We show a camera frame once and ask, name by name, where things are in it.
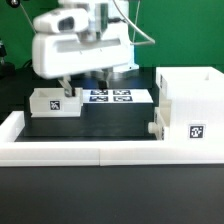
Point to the white drawer cabinet box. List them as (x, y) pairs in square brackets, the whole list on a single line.
[(197, 102)]

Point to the black camera stand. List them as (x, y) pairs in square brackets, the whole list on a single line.
[(7, 69)]

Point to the fiducial marker sheet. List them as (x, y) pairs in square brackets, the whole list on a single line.
[(119, 96)]

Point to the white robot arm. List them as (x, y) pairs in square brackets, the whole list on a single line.
[(102, 13)]

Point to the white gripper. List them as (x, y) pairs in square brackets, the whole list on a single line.
[(59, 47)]

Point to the white front drawer with tag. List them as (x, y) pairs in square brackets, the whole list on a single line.
[(160, 127)]

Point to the white drawer with tag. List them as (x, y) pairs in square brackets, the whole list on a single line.
[(52, 102), (160, 127)]

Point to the white fence frame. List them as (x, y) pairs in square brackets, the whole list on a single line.
[(99, 153)]

